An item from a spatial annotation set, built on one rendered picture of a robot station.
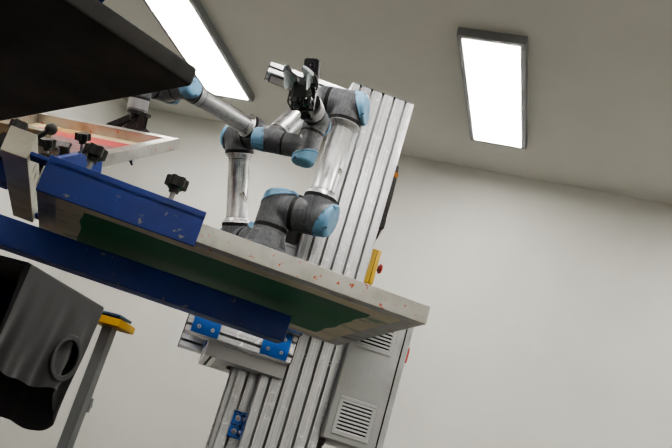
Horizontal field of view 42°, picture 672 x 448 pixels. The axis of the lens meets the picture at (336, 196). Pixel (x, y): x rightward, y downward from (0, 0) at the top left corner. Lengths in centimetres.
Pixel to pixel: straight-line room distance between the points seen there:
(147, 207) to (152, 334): 481
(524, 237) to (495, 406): 115
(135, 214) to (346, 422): 153
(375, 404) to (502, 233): 326
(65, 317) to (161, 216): 120
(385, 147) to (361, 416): 97
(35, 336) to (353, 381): 103
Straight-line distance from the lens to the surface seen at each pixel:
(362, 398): 301
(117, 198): 165
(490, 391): 584
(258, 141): 275
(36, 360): 277
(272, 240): 287
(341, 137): 298
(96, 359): 324
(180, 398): 626
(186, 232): 165
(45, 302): 270
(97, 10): 87
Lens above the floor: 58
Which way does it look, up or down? 18 degrees up
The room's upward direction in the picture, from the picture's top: 17 degrees clockwise
